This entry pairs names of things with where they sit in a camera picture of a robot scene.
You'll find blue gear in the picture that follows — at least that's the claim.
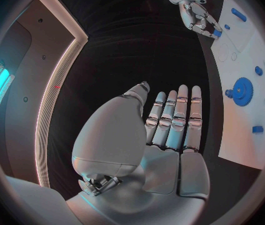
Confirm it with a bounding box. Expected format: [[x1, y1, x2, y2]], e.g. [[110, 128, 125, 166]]
[[231, 76, 255, 108]]

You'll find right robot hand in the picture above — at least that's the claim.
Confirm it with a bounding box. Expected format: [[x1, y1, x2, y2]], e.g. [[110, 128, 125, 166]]
[[178, 0, 224, 40]]

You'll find white task board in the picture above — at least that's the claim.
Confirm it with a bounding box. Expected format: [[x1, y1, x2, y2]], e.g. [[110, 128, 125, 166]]
[[210, 0, 265, 171]]

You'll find blue long cylinder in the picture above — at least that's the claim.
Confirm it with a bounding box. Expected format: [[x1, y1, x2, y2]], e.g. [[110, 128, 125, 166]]
[[230, 7, 248, 23]]

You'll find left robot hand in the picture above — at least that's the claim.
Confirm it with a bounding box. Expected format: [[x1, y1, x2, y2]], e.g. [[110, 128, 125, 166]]
[[65, 80, 212, 225]]

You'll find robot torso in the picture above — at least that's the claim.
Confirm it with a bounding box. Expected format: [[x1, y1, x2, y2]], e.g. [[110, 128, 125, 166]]
[[0, 0, 90, 189]]

